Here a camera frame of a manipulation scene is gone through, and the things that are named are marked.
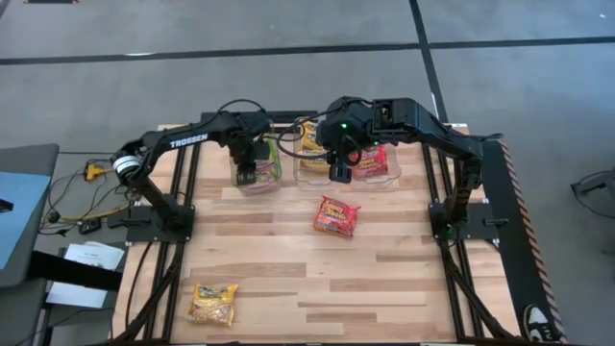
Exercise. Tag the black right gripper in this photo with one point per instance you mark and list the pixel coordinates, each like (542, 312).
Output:
(346, 130)

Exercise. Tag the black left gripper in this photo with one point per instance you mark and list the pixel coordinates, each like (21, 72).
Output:
(242, 144)

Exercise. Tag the lime chili shrimp ramen pack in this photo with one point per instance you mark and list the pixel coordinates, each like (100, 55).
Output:
(271, 168)

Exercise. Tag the red saucy noodles pack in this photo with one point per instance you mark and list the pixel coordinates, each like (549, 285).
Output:
(336, 218)
(372, 165)

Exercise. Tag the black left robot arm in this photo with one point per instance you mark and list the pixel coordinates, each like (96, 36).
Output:
(187, 140)

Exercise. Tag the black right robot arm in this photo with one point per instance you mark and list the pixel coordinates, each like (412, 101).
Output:
(432, 129)

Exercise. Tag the clear plastic bin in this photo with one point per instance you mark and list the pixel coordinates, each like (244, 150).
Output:
(394, 163)
(262, 190)
(312, 182)

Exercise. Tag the black power adapter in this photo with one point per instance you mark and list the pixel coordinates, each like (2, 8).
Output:
(90, 226)

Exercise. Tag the white paper sheet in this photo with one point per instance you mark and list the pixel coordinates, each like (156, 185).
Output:
(72, 295)
(96, 257)

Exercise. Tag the black hazard striped board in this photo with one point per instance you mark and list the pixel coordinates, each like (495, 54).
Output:
(519, 269)

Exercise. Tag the blue sheet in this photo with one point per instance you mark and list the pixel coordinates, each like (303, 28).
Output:
(24, 216)

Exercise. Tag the small black device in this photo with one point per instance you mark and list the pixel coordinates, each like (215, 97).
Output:
(6, 205)

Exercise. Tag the person's shoe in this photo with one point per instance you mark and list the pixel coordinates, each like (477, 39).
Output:
(540, 324)

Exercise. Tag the grey floor stand base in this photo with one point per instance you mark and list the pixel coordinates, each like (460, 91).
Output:
(600, 180)

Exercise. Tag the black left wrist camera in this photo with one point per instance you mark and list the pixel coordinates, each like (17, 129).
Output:
(262, 150)

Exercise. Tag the black aluminium table frame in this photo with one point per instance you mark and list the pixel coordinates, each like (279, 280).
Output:
(427, 182)

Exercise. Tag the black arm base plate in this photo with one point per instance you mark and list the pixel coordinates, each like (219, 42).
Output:
(485, 226)
(139, 233)

